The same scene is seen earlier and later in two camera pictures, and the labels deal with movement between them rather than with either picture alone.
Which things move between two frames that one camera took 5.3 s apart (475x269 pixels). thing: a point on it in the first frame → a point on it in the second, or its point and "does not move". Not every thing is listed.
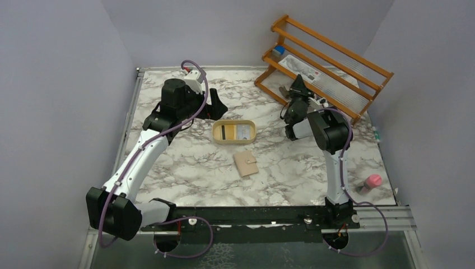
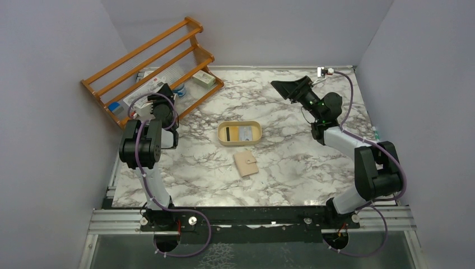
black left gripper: (214, 111) → (158, 100)
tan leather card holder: (246, 163) does not move
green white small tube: (377, 134) does not move
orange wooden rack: (302, 59) → (172, 60)
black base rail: (250, 225) does not move
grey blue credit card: (243, 130) does not move
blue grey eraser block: (279, 50) → (115, 107)
